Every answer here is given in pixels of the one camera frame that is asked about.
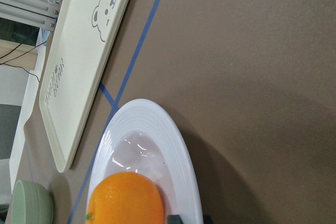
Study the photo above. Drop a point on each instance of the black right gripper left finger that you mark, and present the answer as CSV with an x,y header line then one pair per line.
x,y
174,219

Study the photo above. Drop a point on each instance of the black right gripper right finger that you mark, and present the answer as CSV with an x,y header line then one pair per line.
x,y
207,219

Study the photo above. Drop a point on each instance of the green ceramic bowl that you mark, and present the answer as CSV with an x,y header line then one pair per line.
x,y
32,203

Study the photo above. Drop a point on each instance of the aluminium frame post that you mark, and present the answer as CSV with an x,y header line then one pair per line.
x,y
37,13

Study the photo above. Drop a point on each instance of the cream bear print tray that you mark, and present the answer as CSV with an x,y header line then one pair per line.
x,y
81,44

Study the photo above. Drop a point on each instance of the white round plate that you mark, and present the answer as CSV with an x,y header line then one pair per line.
x,y
142,138

